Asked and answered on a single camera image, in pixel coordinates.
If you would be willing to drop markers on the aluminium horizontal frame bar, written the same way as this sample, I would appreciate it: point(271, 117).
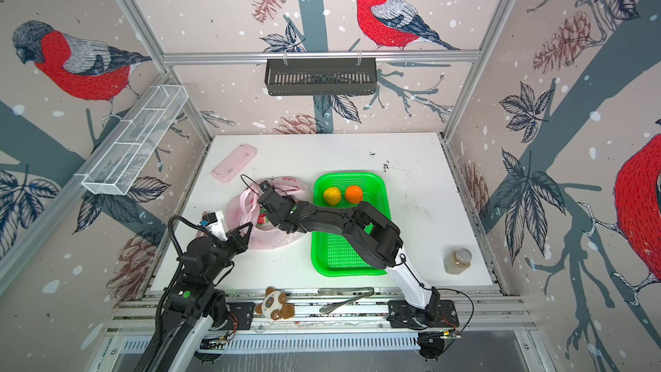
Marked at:
point(424, 56)

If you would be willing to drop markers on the red dragon fruit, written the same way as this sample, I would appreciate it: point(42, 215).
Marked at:
point(263, 222)

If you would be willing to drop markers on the metal tongs on rail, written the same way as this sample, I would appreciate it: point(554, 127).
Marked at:
point(354, 294)

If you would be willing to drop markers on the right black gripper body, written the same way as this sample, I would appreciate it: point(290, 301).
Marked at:
point(276, 218)

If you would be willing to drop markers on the black hanging wall basket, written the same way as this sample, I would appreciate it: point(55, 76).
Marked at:
point(321, 77)

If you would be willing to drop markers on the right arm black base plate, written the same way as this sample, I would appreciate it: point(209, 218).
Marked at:
point(402, 315)

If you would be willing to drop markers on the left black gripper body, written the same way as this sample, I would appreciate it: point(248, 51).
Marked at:
point(225, 252)

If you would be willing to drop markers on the panda plush toy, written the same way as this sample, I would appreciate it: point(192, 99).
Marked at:
point(274, 306)

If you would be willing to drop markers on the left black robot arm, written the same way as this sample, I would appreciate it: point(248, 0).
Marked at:
point(192, 305)

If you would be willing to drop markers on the orange fruit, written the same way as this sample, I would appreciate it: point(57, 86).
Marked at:
point(353, 194)

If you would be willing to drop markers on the pink rectangular lid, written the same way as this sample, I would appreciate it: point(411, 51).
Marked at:
point(234, 163)

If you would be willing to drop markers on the pink plastic bag with fruit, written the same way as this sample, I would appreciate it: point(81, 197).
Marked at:
point(245, 208)

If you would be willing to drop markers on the white wire mesh shelf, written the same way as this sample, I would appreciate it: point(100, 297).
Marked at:
point(118, 168)

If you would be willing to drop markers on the small glass jar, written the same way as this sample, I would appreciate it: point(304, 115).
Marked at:
point(457, 261)

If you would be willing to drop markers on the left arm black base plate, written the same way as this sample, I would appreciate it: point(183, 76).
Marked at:
point(240, 316)

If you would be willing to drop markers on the yellow fruit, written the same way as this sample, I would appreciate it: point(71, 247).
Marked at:
point(332, 196)

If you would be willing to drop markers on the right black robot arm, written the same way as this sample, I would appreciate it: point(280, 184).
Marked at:
point(374, 237)

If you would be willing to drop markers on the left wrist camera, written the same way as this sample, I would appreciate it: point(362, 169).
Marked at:
point(214, 223)

